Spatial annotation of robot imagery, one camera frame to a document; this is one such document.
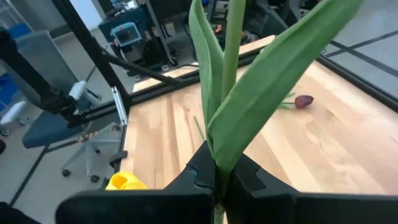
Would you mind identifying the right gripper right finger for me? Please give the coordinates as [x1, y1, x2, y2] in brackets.
[223, 154, 398, 224]

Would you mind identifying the dark blue equipment cart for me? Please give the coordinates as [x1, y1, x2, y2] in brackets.
[98, 0, 175, 72]

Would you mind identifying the silver metal frame bracket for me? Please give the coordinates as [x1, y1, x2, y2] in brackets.
[111, 86, 129, 126]

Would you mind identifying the black metal table frame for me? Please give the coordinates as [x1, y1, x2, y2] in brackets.
[51, 0, 398, 175]

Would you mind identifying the blue office chair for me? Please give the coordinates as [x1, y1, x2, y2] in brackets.
[21, 110, 128, 184]

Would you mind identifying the dark maroon artificial tulip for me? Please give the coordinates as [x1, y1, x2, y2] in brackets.
[275, 91, 315, 110]

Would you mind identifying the yellow artificial tulip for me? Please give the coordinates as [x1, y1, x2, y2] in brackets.
[104, 171, 149, 191]

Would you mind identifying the light blue small monitor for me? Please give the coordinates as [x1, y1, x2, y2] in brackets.
[110, 21, 143, 48]

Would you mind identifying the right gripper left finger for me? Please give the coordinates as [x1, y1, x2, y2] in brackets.
[55, 141, 217, 224]

